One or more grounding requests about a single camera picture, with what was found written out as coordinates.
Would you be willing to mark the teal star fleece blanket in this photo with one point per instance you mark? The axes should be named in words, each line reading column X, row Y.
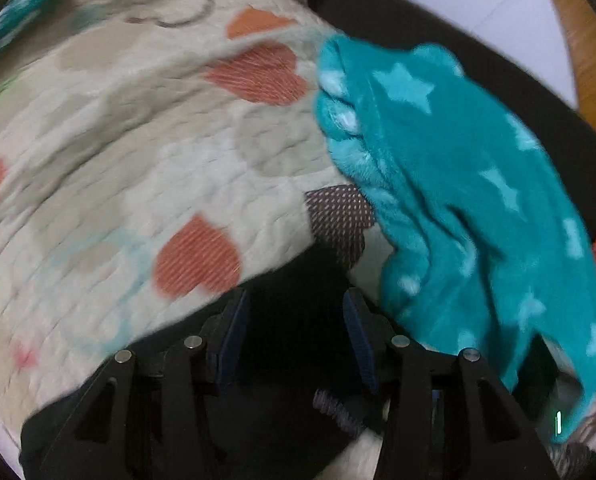
column 453, row 200

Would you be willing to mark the quilted heart print blanket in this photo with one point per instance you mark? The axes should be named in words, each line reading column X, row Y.
column 142, row 150

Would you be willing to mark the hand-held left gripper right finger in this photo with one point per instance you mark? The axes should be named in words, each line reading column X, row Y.
column 359, row 332

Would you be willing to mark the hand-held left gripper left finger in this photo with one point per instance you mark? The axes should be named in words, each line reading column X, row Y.
column 230, row 332

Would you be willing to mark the black pants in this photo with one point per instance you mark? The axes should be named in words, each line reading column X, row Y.
column 290, row 290

